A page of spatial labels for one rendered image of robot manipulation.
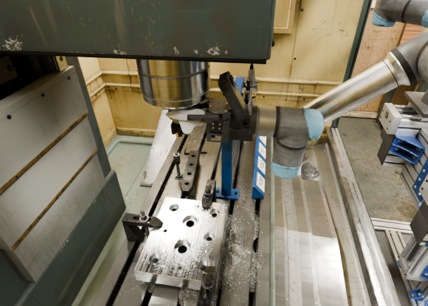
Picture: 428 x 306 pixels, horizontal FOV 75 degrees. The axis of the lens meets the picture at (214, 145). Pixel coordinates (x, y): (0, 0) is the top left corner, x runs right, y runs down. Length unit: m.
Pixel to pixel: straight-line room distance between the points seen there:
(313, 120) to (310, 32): 1.01
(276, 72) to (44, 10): 1.32
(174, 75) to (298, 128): 0.30
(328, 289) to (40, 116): 1.10
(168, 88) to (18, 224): 0.59
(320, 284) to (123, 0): 1.07
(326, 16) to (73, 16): 1.30
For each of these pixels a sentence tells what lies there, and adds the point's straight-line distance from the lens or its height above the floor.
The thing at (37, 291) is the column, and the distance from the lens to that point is 1.15.
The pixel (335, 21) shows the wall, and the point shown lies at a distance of 1.66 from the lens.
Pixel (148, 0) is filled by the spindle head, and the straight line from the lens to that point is 0.50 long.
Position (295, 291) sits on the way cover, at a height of 0.73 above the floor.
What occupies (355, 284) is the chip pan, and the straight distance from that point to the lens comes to 1.31.
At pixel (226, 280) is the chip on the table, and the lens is 0.94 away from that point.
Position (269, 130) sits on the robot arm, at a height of 1.38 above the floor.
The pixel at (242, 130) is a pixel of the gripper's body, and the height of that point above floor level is 1.36.
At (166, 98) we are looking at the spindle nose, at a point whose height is 1.47.
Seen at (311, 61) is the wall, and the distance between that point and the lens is 1.69.
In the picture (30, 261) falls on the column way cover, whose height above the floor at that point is 0.98.
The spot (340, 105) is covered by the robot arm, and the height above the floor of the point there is 1.39.
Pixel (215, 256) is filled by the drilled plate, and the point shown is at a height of 0.99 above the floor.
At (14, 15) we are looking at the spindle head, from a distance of 0.63.
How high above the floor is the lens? 1.73
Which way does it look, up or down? 35 degrees down
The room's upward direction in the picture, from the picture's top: 1 degrees counter-clockwise
